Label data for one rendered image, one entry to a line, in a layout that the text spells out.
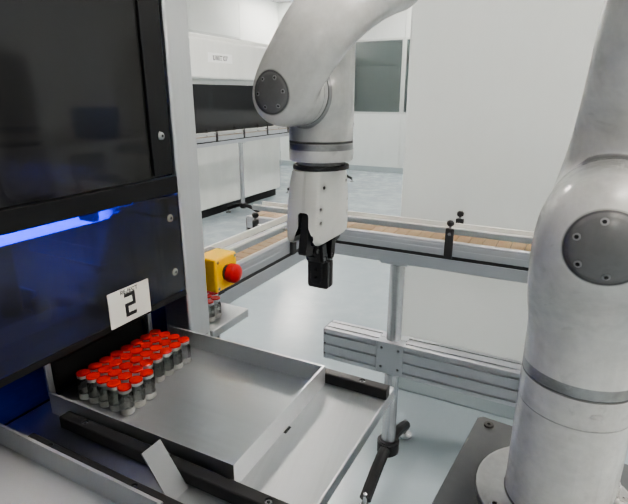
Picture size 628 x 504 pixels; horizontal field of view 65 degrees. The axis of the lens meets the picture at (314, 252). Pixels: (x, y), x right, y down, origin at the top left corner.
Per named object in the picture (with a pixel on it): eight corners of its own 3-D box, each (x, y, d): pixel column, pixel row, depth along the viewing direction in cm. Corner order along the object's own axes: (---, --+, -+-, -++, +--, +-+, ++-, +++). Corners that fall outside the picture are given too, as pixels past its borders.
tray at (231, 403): (52, 412, 76) (48, 393, 75) (170, 340, 98) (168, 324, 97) (234, 488, 61) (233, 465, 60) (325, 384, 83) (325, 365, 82)
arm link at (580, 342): (639, 362, 58) (685, 157, 51) (648, 457, 43) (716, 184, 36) (529, 338, 64) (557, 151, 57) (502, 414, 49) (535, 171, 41)
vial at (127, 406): (117, 414, 75) (113, 388, 74) (128, 406, 77) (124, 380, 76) (127, 418, 74) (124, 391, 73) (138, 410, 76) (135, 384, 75)
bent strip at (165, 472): (145, 493, 61) (140, 453, 59) (163, 477, 63) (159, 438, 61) (239, 539, 54) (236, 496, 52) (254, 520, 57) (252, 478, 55)
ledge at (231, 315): (163, 325, 109) (162, 317, 108) (201, 304, 120) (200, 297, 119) (213, 339, 103) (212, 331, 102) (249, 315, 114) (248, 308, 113)
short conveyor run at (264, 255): (178, 339, 107) (171, 270, 102) (126, 324, 114) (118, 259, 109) (320, 253, 165) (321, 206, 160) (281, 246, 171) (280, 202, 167)
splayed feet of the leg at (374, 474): (350, 513, 167) (351, 479, 162) (397, 428, 209) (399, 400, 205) (372, 522, 163) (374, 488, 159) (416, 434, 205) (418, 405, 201)
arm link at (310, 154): (309, 137, 71) (309, 158, 72) (276, 142, 63) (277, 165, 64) (364, 139, 67) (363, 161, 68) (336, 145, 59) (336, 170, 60)
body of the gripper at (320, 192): (313, 151, 71) (313, 226, 75) (276, 159, 63) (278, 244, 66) (361, 154, 68) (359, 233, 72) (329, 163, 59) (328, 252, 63)
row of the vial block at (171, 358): (106, 410, 76) (102, 384, 75) (184, 357, 91) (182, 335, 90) (116, 414, 75) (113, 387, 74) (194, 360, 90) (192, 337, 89)
